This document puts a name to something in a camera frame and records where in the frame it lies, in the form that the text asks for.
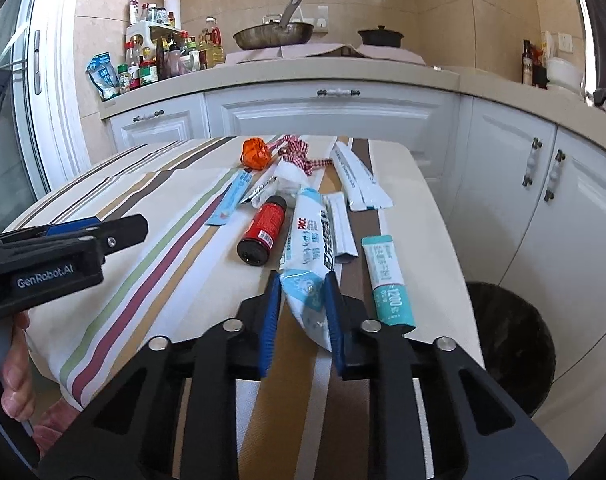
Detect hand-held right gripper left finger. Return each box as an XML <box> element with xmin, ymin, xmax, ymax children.
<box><xmin>38</xmin><ymin>270</ymin><xmax>284</xmax><ymax>480</ymax></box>

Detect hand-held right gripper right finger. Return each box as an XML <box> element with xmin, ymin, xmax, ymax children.
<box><xmin>323</xmin><ymin>271</ymin><xmax>570</xmax><ymax>480</ymax></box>

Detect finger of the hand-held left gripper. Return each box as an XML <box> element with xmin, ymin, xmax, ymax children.
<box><xmin>0</xmin><ymin>218</ymin><xmax>104</xmax><ymax>247</ymax></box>
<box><xmin>58</xmin><ymin>213</ymin><xmax>150</xmax><ymax>267</ymax></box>

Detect teal white packet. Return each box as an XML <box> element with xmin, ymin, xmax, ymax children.
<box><xmin>361</xmin><ymin>235</ymin><xmax>416</xmax><ymax>330</ymax></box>

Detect large blue white packet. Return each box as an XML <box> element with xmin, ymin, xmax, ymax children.
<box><xmin>279</xmin><ymin>186</ymin><xmax>334</xmax><ymax>353</ymax></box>

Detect small white sachet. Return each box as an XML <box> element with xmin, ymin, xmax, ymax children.
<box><xmin>327</xmin><ymin>191</ymin><xmax>358</xmax><ymax>263</ymax></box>

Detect red bottle with black cap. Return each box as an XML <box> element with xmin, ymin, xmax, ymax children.
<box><xmin>237</xmin><ymin>195</ymin><xmax>288</xmax><ymax>267</ymax></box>

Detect thin blue sachet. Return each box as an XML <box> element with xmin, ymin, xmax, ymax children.
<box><xmin>205</xmin><ymin>169</ymin><xmax>256</xmax><ymax>226</ymax></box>

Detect silver foil strip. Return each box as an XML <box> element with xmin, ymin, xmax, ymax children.
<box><xmin>238</xmin><ymin>177</ymin><xmax>278</xmax><ymax>207</ymax></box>

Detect long white sachet strip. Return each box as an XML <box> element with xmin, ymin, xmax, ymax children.
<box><xmin>330</xmin><ymin>140</ymin><xmax>394</xmax><ymax>212</ymax></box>

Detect clear plastic wrapper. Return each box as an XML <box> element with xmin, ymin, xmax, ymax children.
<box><xmin>275</xmin><ymin>159</ymin><xmax>308</xmax><ymax>197</ymax></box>

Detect black trash bin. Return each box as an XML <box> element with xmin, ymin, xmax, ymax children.
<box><xmin>463</xmin><ymin>281</ymin><xmax>558</xmax><ymax>418</ymax></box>

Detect person's left hand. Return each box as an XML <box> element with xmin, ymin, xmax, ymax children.
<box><xmin>0</xmin><ymin>309</ymin><xmax>81</xmax><ymax>456</ymax></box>

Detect striped tablecloth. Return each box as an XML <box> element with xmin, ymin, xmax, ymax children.
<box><xmin>3</xmin><ymin>135</ymin><xmax>486</xmax><ymax>480</ymax></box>

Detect white sliding door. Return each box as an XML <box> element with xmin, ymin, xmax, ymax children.
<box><xmin>0</xmin><ymin>0</ymin><xmax>100</xmax><ymax>211</ymax></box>

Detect orange crumpled wrapper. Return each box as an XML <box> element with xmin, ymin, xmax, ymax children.
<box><xmin>240</xmin><ymin>137</ymin><xmax>274</xmax><ymax>170</ymax></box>

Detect blue snack bag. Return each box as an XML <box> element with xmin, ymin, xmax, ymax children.
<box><xmin>86</xmin><ymin>52</ymin><xmax>120</xmax><ymax>101</ymax></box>

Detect red white checked ribbon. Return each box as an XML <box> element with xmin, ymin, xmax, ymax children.
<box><xmin>270</xmin><ymin>135</ymin><xmax>334</xmax><ymax>177</ymax></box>

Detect cluster of condiment bottles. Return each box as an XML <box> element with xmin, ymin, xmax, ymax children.
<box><xmin>115</xmin><ymin>0</ymin><xmax>226</xmax><ymax>93</ymax></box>

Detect white tiered rack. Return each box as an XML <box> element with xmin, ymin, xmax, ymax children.
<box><xmin>126</xmin><ymin>22</ymin><xmax>176</xmax><ymax>47</ymax></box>

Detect metal wok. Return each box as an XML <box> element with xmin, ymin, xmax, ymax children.
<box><xmin>233</xmin><ymin>0</ymin><xmax>316</xmax><ymax>52</ymax></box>

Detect pink stove cover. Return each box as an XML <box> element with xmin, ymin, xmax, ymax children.
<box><xmin>225</xmin><ymin>42</ymin><xmax>428</xmax><ymax>67</ymax></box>

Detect black lidded pot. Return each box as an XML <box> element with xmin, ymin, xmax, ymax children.
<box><xmin>358</xmin><ymin>25</ymin><xmax>404</xmax><ymax>49</ymax></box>

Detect red food packets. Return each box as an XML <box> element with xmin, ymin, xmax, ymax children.
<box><xmin>531</xmin><ymin>42</ymin><xmax>548</xmax><ymax>89</ymax></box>

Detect dark grey cloth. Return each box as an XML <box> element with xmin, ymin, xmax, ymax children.
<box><xmin>565</xmin><ymin>0</ymin><xmax>606</xmax><ymax>111</ymax></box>

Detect cabinet door handle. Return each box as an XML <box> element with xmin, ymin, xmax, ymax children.
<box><xmin>544</xmin><ymin>149</ymin><xmax>566</xmax><ymax>204</ymax></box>
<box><xmin>522</xmin><ymin>137</ymin><xmax>544</xmax><ymax>187</ymax></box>

